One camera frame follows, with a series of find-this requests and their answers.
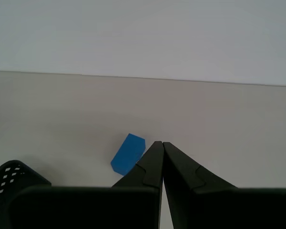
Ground blue block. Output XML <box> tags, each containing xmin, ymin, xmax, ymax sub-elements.
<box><xmin>110</xmin><ymin>133</ymin><xmax>146</xmax><ymax>177</ymax></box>

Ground black perforated plastic basket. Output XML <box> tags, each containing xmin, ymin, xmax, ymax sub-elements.
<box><xmin>0</xmin><ymin>159</ymin><xmax>52</xmax><ymax>229</ymax></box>

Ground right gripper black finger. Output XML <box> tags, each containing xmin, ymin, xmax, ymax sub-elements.
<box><xmin>4</xmin><ymin>141</ymin><xmax>164</xmax><ymax>229</ymax></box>
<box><xmin>162</xmin><ymin>142</ymin><xmax>286</xmax><ymax>229</ymax></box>

